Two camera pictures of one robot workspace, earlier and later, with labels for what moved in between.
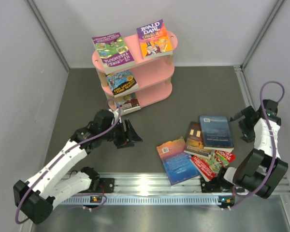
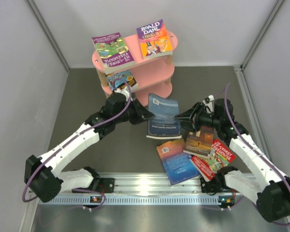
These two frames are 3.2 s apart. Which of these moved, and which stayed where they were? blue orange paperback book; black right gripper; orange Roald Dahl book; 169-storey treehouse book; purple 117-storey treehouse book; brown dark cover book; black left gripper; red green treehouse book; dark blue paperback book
Moved: black right gripper; black left gripper; dark blue paperback book
Stayed: purple 117-storey treehouse book; brown dark cover book; blue orange paperback book; red green treehouse book; orange Roald Dahl book; 169-storey treehouse book
